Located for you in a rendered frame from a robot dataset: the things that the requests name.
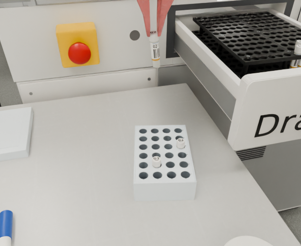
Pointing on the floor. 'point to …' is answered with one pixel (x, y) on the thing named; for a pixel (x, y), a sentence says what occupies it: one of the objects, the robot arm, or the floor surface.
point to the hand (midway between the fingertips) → (153, 28)
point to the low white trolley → (124, 178)
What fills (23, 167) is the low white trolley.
